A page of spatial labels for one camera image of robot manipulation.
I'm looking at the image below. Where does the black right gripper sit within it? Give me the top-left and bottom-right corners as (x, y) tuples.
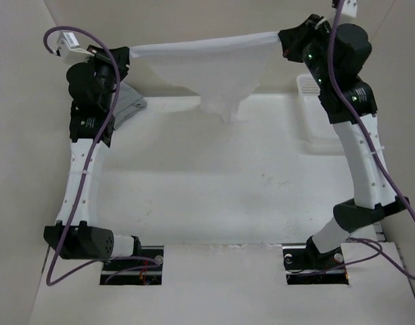
(280, 14), (336, 89)

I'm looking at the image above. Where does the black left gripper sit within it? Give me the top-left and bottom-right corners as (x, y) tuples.
(83, 45), (130, 109)

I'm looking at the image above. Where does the white tank top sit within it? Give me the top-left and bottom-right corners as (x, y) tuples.
(130, 32), (280, 123)

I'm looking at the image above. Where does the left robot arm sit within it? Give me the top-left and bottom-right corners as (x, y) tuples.
(43, 45), (142, 270)

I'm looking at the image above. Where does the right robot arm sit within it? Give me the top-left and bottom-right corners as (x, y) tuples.
(278, 14), (408, 268)

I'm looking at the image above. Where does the folded grey tank top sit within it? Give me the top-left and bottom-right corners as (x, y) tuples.
(113, 82), (148, 130)

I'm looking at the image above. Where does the white plastic basket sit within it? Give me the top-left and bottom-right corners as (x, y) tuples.
(295, 74), (347, 155)

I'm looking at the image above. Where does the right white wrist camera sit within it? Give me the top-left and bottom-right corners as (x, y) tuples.
(332, 0), (357, 18)

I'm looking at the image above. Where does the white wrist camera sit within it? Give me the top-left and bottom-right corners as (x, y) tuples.
(332, 0), (357, 18)
(56, 32), (93, 66)

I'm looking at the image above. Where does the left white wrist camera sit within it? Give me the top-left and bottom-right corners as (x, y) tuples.
(56, 32), (93, 66)

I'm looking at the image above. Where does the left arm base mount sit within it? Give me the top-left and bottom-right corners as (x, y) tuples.
(100, 246), (165, 286)

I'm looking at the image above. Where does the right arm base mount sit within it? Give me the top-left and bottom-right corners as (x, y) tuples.
(282, 244), (349, 285)

